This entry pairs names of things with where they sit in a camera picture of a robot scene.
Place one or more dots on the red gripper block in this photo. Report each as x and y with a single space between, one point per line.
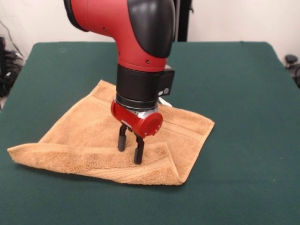
131 117

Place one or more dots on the tan terry towel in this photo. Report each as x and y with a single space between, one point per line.
82 140

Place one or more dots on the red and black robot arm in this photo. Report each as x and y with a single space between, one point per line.
140 47

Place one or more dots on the dark green table cloth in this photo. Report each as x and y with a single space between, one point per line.
234 164

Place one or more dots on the black round chair base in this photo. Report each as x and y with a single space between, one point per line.
293 63

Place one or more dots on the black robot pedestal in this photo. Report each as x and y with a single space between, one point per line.
185 23

